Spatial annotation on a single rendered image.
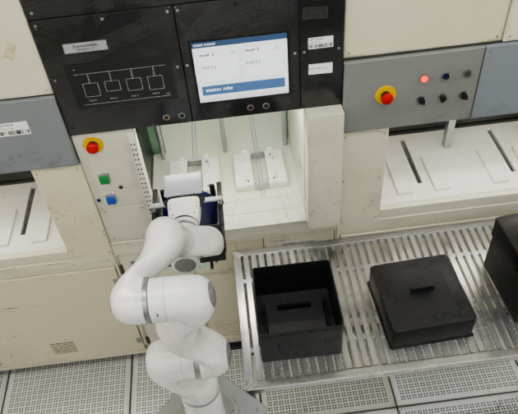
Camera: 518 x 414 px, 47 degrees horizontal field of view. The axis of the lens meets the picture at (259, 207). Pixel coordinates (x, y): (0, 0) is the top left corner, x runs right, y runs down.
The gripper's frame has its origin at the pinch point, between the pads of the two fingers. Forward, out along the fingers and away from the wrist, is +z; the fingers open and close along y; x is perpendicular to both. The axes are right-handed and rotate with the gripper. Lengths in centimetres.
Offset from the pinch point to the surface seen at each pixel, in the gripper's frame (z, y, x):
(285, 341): -37, 27, -37
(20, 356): 15, -92, -107
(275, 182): 34, 32, -34
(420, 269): -14, 78, -39
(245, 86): 15.0, 23.5, 26.3
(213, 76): 15.0, 14.1, 31.1
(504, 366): -11, 129, -125
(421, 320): -35, 72, -39
